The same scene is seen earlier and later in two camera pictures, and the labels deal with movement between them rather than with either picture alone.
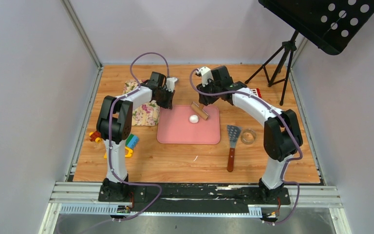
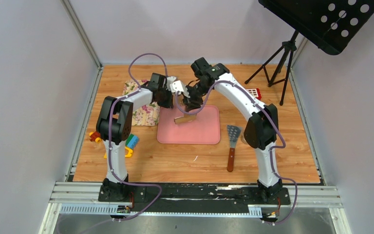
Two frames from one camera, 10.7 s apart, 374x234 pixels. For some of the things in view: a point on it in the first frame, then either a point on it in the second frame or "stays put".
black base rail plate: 208,198 stays put
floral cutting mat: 147,115 stays put
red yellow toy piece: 95,136 stays put
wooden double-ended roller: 198,109 → 186,118
